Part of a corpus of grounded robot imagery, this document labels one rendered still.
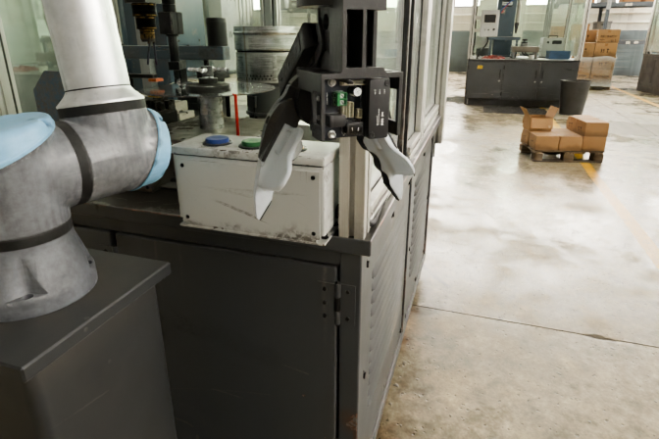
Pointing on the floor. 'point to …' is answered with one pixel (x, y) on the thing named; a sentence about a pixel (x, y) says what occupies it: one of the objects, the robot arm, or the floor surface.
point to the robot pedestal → (91, 362)
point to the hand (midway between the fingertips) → (329, 208)
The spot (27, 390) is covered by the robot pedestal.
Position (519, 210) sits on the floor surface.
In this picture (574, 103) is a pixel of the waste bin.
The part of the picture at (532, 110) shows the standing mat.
